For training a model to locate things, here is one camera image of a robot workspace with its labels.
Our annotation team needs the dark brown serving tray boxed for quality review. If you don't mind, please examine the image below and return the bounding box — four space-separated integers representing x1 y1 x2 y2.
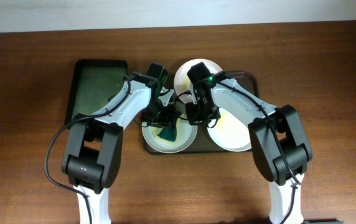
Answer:
139 71 260 156

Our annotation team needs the black rectangular sponge tray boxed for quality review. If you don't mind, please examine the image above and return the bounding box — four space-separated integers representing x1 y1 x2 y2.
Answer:
65 59 128 123

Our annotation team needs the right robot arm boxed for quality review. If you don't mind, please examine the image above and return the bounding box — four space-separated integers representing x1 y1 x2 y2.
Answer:
185 62 312 223

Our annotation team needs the pale grey plate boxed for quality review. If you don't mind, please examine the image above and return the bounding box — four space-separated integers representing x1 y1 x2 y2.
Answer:
141 118 197 154

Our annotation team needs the green and yellow sponge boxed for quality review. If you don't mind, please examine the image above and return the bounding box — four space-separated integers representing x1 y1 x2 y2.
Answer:
152 127 177 144

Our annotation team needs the white top plate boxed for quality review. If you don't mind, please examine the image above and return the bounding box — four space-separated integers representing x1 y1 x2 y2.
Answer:
174 58 222 95

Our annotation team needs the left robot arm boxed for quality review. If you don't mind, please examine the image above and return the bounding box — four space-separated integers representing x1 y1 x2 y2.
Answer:
62 63 175 223

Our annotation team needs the white plate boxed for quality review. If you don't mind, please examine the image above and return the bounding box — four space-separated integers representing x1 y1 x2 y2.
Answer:
207 108 251 152
174 58 222 95

